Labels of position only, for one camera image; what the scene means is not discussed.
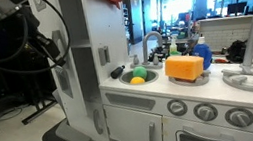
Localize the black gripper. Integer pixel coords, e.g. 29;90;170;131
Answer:
0;4;66;76

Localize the white cabinet door with dispenser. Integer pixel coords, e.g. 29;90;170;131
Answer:
28;0;76;106

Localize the green plush ball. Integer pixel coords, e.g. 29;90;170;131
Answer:
131;65;149;82

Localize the orange sponge block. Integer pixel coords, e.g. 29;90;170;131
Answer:
163;51;207;85

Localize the small white fridge door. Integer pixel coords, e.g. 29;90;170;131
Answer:
63;93;112;141

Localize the white under-sink cabinet door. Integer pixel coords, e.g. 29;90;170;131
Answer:
103;96;166;141

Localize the white oven door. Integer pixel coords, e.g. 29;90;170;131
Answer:
158;103;253;141

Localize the black metal stand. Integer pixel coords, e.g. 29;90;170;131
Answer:
14;67;62;125

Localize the black cylinder shaker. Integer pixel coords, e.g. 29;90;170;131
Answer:
109;65;127;80

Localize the yellow ball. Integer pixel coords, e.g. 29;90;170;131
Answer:
129;75;147;86

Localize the grey toy faucet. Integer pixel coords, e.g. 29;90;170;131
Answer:
125;30;168;74

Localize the grey round sink basin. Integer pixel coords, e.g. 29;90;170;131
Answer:
118;65;162;89

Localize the clear spray bottle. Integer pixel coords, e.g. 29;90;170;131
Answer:
166;33;183;57

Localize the grey stove knob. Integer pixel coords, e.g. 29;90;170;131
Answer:
191;100;220;123
223;104;253;129
165;96;190;118

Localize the blue bottle with white cap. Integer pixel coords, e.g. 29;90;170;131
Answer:
190;35;215;72

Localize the white toy play kitchen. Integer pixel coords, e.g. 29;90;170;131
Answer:
28;0;253;141

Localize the white brick pattern counter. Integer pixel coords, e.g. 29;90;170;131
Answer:
198;11;253;55

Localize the black bag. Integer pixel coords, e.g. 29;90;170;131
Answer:
223;38;250;65

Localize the black computer monitor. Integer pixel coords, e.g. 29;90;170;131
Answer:
226;1;249;18

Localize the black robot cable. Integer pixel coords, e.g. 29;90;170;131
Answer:
0;0;77;80

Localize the grey toy wall phone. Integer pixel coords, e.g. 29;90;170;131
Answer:
98;45;112;66

